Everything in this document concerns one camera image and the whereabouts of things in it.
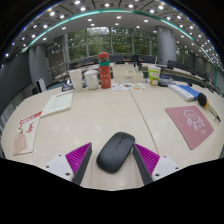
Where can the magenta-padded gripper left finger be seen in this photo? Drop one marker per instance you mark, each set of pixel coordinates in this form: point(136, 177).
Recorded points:
point(79, 156)

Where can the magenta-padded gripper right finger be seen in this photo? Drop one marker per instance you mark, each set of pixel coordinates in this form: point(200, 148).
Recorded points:
point(146, 158)

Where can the black computer mouse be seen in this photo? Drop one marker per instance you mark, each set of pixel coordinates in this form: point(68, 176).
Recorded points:
point(115, 151)

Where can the pink printed mouse pad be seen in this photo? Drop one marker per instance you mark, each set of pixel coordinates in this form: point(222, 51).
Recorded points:
point(190, 126)

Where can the white booklet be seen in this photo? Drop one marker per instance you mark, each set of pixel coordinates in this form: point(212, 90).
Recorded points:
point(58, 103)

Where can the red and white pamphlet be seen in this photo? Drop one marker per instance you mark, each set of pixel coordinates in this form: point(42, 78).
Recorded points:
point(26, 133)

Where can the colourful printed flyer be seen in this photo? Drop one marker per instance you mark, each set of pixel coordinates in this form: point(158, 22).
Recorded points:
point(128, 86)

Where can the blue and white book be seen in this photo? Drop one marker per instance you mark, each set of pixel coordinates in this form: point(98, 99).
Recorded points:
point(184, 92)

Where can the white lidded mug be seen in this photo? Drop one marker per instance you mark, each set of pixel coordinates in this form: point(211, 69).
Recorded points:
point(91, 80)

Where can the dark conference microphone unit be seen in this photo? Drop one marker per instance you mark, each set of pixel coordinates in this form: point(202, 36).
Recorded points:
point(165, 81)

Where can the black handheld microphone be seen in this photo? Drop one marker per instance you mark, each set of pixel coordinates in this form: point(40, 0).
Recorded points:
point(202, 99)

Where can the green printed drink cup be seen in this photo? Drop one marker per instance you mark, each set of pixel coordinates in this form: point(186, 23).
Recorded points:
point(154, 76)

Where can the white cardboard box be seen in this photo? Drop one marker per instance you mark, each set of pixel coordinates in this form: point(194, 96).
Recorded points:
point(127, 75)

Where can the red thermos bottle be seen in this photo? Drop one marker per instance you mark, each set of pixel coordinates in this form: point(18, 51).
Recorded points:
point(104, 71)

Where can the dark office chairs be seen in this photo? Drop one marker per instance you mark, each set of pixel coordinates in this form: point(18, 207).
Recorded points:
point(172, 63)

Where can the ceiling lights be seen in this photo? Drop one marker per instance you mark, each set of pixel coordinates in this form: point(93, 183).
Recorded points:
point(118, 17)

